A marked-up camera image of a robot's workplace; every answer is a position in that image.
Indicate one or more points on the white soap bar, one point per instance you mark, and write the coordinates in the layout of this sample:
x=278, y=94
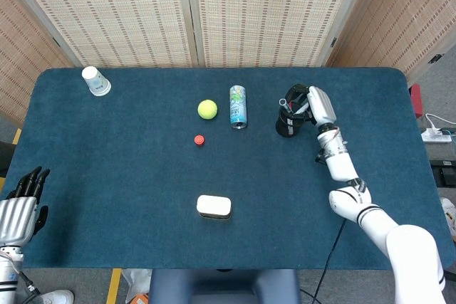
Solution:
x=213, y=205

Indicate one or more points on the white plastic bag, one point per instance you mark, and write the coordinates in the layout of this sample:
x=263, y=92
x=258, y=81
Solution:
x=137, y=281

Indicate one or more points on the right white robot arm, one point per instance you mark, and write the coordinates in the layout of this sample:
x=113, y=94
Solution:
x=342, y=168

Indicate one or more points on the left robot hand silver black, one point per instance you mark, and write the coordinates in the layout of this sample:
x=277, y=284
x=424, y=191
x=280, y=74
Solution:
x=16, y=218

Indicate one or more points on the red box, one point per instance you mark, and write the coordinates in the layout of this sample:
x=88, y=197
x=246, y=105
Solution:
x=415, y=101

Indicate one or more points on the white power strip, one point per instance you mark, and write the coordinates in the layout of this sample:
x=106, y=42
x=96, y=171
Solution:
x=435, y=136

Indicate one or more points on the black metal stand base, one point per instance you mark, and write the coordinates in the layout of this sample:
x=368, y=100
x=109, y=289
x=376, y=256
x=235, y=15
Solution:
x=443, y=172

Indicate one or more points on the woven folding screen panel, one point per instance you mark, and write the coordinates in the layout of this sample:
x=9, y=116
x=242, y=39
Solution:
x=399, y=19
x=117, y=12
x=25, y=69
x=267, y=12

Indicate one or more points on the blue table cloth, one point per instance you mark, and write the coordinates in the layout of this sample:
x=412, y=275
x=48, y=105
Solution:
x=142, y=183

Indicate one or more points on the orange packet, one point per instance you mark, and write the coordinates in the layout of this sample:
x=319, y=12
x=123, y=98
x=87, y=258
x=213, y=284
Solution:
x=139, y=299

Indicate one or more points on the white paper cup stack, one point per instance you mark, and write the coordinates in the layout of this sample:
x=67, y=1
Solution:
x=95, y=81

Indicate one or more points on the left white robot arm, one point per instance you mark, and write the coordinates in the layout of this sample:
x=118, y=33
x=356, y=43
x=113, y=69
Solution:
x=6, y=275

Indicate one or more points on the black screen hinge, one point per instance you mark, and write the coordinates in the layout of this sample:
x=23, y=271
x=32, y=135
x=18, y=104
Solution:
x=435, y=58
x=333, y=42
x=55, y=41

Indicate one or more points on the black cup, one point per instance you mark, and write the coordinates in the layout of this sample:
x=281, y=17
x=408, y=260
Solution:
x=283, y=127

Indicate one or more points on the white shoe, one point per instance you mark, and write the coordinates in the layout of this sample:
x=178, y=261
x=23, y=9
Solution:
x=449, y=215

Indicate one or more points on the light blue drink can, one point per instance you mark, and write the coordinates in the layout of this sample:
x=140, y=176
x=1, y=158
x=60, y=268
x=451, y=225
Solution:
x=238, y=106

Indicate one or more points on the yellow tennis ball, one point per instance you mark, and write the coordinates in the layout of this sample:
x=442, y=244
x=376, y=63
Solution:
x=207, y=109

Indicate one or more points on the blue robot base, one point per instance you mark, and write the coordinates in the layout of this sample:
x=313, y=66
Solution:
x=221, y=288

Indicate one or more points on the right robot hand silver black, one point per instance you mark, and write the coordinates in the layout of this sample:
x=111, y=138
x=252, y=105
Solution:
x=322, y=106

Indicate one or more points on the small red bottle cap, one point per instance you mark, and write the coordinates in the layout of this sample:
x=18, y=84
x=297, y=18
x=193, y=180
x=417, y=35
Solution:
x=199, y=140

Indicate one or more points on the white sneaker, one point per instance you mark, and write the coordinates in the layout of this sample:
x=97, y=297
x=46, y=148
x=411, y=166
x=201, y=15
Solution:
x=57, y=297

